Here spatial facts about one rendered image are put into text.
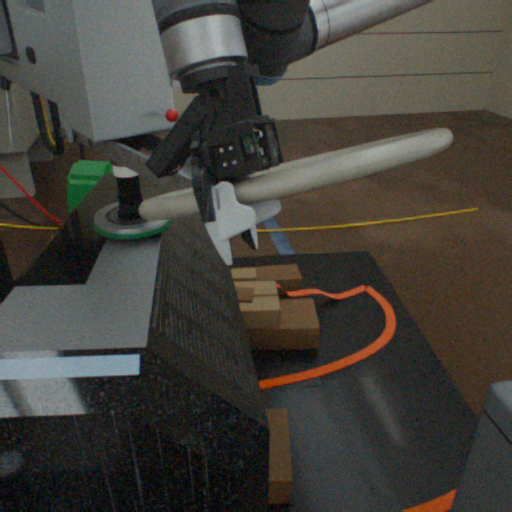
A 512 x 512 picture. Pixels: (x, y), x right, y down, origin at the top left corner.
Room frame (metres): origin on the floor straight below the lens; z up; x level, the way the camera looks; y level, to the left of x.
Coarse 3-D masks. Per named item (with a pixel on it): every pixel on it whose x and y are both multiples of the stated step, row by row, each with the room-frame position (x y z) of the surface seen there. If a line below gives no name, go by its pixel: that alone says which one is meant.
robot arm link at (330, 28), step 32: (320, 0) 0.75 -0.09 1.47; (352, 0) 0.77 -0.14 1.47; (384, 0) 0.80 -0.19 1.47; (416, 0) 0.84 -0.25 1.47; (256, 32) 0.67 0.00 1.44; (288, 32) 0.67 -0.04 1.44; (320, 32) 0.74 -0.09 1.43; (352, 32) 0.78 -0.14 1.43; (256, 64) 0.70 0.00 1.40; (288, 64) 0.74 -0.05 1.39
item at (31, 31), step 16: (16, 0) 1.47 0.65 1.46; (32, 0) 1.47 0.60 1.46; (16, 16) 1.50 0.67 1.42; (32, 16) 1.38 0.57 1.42; (16, 32) 1.53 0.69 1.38; (32, 32) 1.40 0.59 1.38; (48, 32) 1.30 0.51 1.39; (32, 48) 1.43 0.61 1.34; (48, 48) 1.31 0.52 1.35; (0, 64) 1.77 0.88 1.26; (16, 64) 1.63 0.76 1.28; (32, 64) 1.45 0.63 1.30; (48, 64) 1.34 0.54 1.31; (16, 80) 1.63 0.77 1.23; (32, 80) 1.48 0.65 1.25; (48, 80) 1.36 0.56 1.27; (48, 96) 1.38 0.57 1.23; (64, 128) 1.36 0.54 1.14
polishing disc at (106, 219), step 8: (144, 200) 1.36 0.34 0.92; (104, 208) 1.29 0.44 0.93; (112, 208) 1.29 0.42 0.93; (96, 216) 1.24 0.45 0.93; (104, 216) 1.24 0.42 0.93; (112, 216) 1.24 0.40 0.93; (96, 224) 1.19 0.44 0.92; (104, 224) 1.19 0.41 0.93; (112, 224) 1.19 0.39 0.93; (120, 224) 1.19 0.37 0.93; (128, 224) 1.19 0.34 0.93; (136, 224) 1.19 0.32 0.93; (144, 224) 1.19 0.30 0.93; (152, 224) 1.19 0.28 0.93; (160, 224) 1.20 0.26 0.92; (112, 232) 1.16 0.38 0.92; (120, 232) 1.15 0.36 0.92; (128, 232) 1.15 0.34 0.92; (136, 232) 1.16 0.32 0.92
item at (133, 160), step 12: (60, 132) 1.36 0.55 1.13; (72, 132) 1.37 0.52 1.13; (84, 144) 1.32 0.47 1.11; (96, 144) 1.24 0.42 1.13; (108, 144) 1.18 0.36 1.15; (120, 144) 1.13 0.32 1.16; (144, 144) 1.27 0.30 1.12; (156, 144) 1.21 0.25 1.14; (108, 156) 1.19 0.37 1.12; (120, 156) 1.12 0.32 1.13; (132, 156) 1.07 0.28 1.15; (144, 156) 1.03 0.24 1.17; (132, 168) 1.08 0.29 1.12; (144, 168) 1.03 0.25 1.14; (156, 180) 0.98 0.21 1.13; (168, 180) 0.94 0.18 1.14; (180, 180) 0.90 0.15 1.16
